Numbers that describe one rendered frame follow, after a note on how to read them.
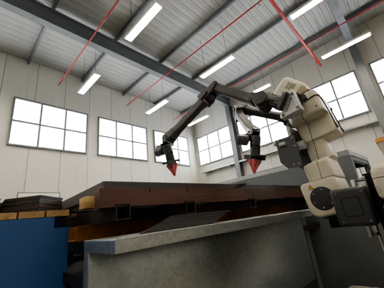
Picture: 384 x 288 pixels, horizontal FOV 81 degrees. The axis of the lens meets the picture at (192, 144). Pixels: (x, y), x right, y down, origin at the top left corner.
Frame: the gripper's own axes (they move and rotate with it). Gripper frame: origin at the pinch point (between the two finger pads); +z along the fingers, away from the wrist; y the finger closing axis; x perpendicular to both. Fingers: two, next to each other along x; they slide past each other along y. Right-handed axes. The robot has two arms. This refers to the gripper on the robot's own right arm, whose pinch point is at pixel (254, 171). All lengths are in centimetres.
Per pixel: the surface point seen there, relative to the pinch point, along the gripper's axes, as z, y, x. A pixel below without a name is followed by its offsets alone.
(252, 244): 33.7, 8.4, -11.1
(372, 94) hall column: -330, -119, 866
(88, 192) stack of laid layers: 14, -18, -78
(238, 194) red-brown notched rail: 12.0, -1.6, -10.4
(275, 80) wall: -488, -498, 867
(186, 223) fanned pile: 20, 15, -58
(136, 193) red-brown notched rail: 12, 0, -68
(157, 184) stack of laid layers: 9, -6, -57
